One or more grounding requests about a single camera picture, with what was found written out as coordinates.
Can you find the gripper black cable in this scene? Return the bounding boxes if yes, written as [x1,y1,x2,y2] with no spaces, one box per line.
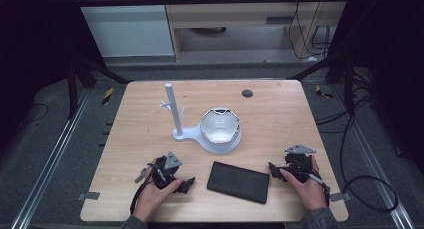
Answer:
[129,162,164,216]
[308,115,400,214]

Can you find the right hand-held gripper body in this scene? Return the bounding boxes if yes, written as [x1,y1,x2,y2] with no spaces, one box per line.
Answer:
[282,143,318,184]

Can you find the grey tape piece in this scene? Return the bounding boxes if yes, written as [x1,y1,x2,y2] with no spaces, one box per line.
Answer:
[329,191,352,203]
[76,190,101,202]

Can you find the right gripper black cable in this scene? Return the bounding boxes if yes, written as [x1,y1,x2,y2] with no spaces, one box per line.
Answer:
[308,115,400,214]

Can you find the wooden shelf cabinet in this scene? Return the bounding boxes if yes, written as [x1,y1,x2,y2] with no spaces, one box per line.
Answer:
[162,0,352,62]

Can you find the white cabinet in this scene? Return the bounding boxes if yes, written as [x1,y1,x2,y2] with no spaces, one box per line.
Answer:
[71,0,176,59]

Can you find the black hanging cables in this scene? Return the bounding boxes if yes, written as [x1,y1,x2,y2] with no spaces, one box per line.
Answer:
[287,1,332,61]

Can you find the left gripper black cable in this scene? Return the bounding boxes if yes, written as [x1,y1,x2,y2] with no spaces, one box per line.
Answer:
[129,162,164,216]

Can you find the person's left hand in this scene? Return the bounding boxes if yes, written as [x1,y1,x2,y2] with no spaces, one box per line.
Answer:
[132,157,184,223]

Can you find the grey cable plug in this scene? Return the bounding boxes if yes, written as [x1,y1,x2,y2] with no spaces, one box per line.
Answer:
[134,167,148,184]

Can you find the thin black floor cable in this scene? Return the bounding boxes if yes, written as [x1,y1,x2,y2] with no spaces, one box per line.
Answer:
[19,102,50,125]

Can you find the white cup with shiny rim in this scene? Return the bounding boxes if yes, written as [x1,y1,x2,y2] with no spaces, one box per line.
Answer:
[199,107,242,145]

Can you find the black metal stand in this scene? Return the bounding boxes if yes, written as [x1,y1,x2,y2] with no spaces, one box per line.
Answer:
[65,50,132,121]
[285,50,357,117]

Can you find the yellow black striped tape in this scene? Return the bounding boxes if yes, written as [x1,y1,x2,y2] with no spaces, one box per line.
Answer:
[314,84,335,100]
[101,86,115,106]

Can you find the black phone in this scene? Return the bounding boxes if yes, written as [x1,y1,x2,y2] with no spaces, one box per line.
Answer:
[206,160,271,205]

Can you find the black horizontal bar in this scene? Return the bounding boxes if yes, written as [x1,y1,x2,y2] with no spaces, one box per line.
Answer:
[71,0,352,9]

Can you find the person's right hand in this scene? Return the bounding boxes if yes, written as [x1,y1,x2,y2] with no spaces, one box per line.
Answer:
[279,154,330,213]

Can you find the white stand with pole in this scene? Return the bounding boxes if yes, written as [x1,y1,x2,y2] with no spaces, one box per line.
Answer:
[159,82,243,155]

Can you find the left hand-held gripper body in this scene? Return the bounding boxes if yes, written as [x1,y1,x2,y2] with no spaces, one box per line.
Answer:
[151,151,190,194]

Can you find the metal floor rail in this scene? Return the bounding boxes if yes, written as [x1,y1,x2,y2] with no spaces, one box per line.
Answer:
[332,84,417,229]
[9,88,94,229]

